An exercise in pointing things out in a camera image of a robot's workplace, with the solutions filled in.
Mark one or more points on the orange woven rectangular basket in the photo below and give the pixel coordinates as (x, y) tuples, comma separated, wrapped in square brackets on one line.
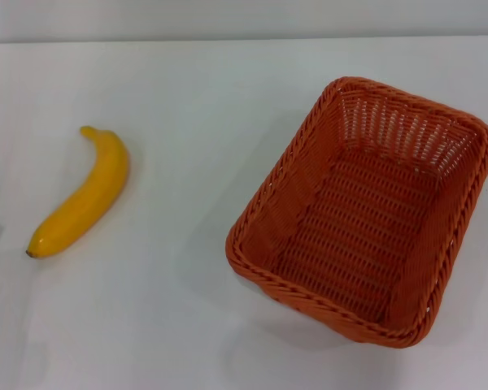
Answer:
[(362, 227)]

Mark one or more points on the yellow banana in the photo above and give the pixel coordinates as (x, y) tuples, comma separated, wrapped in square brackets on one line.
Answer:
[(90, 193)]

